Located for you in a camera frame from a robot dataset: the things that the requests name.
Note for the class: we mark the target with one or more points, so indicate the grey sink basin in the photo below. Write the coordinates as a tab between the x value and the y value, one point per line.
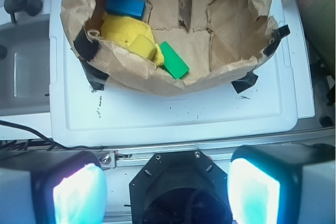
25	75

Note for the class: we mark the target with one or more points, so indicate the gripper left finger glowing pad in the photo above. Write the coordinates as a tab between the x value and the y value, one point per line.
52	187

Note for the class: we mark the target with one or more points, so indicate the green wooden block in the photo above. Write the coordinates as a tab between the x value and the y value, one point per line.
173	63

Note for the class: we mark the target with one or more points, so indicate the white plastic tray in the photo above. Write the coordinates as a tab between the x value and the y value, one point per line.
118	117

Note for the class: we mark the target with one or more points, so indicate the aluminium frame rail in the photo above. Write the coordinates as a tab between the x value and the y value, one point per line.
217	150

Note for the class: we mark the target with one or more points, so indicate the blue wooden block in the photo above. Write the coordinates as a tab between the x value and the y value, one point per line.
131	8

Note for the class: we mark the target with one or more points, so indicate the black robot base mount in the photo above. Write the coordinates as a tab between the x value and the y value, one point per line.
180	187

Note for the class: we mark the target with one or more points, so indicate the yellow sponge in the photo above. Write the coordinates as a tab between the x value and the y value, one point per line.
143	47

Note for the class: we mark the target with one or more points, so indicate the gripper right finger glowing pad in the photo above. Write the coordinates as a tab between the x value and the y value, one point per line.
282	183

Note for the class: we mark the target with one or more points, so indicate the black faucet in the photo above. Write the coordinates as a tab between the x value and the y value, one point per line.
30	7

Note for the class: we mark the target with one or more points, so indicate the black tape strip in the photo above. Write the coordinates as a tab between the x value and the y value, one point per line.
86	48
242	84
95	77
276	38

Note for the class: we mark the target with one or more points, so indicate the yellow cloth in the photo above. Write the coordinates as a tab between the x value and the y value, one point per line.
122	31

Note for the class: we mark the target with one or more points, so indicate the brown paper bag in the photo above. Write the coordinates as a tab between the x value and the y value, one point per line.
220	40

